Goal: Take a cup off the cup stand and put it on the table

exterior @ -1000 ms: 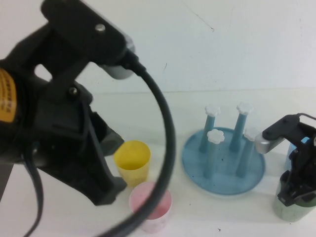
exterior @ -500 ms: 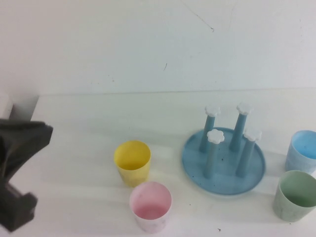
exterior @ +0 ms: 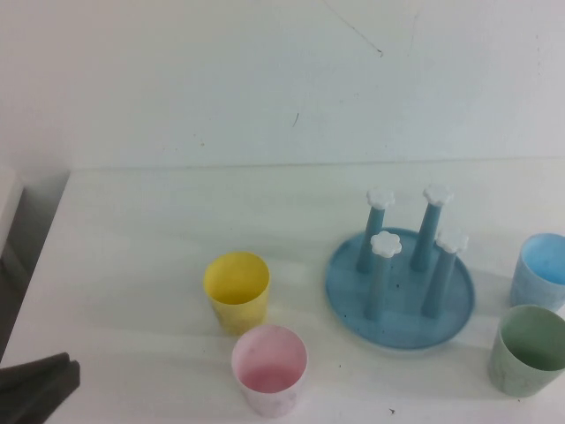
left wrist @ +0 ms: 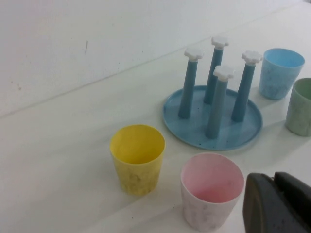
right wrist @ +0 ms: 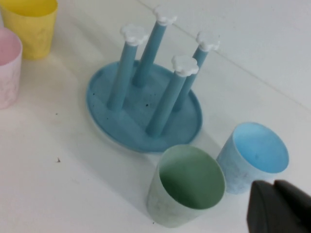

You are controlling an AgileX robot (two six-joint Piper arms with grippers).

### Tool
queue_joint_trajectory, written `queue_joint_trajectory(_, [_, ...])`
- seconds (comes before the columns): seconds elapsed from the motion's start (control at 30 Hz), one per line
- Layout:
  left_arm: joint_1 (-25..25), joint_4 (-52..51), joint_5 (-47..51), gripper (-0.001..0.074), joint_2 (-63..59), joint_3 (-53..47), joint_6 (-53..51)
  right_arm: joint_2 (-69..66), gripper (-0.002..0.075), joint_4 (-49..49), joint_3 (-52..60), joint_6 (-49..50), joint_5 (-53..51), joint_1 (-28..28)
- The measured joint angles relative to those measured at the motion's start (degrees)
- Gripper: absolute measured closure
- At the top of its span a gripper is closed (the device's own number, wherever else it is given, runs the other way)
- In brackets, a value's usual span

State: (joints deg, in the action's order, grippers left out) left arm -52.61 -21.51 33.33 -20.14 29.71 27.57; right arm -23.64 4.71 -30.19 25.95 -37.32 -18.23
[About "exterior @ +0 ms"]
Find yellow plastic cup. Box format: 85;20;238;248
203;250;271;336

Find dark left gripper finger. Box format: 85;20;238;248
0;360;81;424
0;352;72;383

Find blue cup stand, white caps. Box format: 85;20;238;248
325;185;477;352

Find light blue plastic cup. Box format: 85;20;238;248
509;232;565;313

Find green plastic cup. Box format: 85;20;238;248
487;304;565;398

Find pink plastic cup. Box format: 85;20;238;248
230;325;308;420

